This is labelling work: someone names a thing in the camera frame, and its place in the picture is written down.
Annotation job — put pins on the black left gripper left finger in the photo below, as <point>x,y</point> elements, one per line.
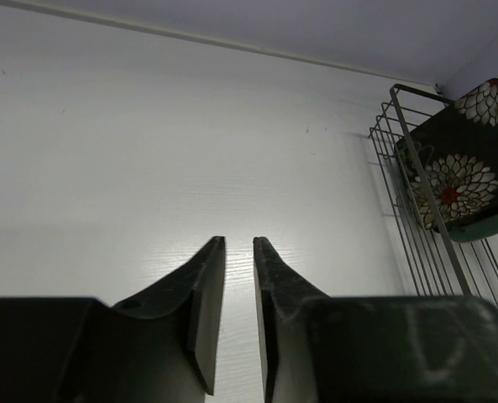
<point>174,324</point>

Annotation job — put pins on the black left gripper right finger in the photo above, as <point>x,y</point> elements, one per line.
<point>283,300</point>

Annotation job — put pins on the black floral square plate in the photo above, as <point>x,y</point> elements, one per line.
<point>456,161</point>

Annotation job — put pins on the teal green square plate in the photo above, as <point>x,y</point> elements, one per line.
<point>475,231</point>

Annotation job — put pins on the grey wire dish rack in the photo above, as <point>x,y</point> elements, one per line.
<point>433,264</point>

